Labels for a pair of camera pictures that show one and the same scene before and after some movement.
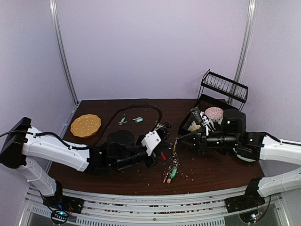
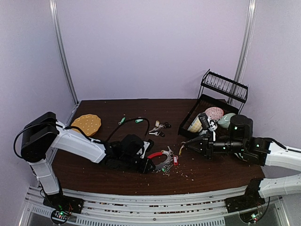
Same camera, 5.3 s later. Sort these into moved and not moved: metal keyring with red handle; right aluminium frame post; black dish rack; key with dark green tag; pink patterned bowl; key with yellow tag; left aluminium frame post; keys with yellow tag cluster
Moved: metal keyring with red handle; key with yellow tag
Not moved: pink patterned bowl; key with dark green tag; right aluminium frame post; left aluminium frame post; black dish rack; keys with yellow tag cluster
